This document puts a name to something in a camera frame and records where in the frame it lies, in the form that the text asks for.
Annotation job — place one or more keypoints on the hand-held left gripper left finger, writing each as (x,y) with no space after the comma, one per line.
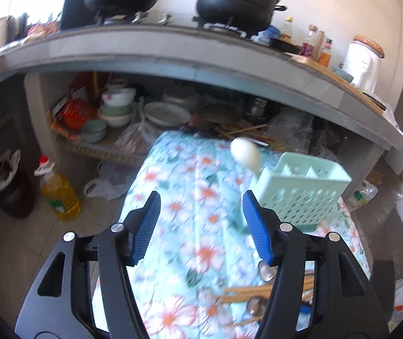
(145,229)

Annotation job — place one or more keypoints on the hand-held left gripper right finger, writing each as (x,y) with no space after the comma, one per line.
(258,229)

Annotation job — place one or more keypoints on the metal spoon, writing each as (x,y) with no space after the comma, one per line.
(255,306)
(267,271)

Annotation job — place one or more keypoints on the green plastic utensil holder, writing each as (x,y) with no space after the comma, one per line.
(293,197)

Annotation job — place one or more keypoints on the wooden chopstick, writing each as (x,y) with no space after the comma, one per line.
(247,322)
(258,288)
(243,297)

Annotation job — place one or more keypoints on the large white ceramic spoon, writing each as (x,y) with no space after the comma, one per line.
(243,152)

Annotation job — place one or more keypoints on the floral blanket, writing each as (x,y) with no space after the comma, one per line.
(187,190)

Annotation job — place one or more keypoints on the plastic bag of noodles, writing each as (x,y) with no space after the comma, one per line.
(134,141)

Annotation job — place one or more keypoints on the yellow cooking oil bottle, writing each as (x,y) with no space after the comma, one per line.
(60,194)

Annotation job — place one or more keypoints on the pile of loose wooden chopsticks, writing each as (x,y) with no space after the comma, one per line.
(243,130)

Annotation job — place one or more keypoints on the teal ceramic bowl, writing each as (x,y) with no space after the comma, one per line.
(93,130)

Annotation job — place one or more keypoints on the plain white bowl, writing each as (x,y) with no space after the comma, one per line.
(115,120)

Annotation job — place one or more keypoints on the white plate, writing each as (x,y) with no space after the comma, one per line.
(166,113)

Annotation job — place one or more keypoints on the pale green bowl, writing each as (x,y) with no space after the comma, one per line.
(115,110)

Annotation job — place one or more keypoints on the cardboard box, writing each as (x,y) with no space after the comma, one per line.
(374,176)

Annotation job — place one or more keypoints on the red snack packet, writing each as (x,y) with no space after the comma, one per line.
(77,114)

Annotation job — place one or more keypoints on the black jar with white bag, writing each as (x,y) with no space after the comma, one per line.
(10,190)

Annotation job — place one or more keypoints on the wooden cutting board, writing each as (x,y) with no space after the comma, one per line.
(339,81)

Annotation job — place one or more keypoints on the crumpled clear plastic bag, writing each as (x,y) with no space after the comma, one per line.
(393,120)

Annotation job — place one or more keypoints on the concrete kitchen counter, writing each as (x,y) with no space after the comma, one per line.
(152,53)

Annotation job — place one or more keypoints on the teal bowl on cutting board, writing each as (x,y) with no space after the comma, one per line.
(342,74)

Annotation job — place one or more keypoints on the red cap sauce bottle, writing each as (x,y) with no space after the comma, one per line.
(325,54)

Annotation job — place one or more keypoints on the purple label bottle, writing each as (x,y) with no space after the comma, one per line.
(309,44)

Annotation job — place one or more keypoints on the white air fryer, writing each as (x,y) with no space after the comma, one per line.
(362,67)

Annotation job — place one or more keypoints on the blue plastic bag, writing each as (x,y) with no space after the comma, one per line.
(265,35)

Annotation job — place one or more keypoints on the wooden rolling pin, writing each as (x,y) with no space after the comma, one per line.
(320,42)

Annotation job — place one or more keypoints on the yellow cap sauce bottle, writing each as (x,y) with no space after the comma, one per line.
(286,30)

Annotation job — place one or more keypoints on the gas stove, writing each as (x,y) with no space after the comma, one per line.
(219,26)

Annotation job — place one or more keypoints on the woven trivet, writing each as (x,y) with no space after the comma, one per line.
(369,44)

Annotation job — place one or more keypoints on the pink snack bag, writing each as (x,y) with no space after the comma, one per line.
(42,30)

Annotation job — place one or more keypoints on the black stockpot with lid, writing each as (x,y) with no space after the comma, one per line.
(236,5)

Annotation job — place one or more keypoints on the black upright box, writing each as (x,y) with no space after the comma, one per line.
(74,0)

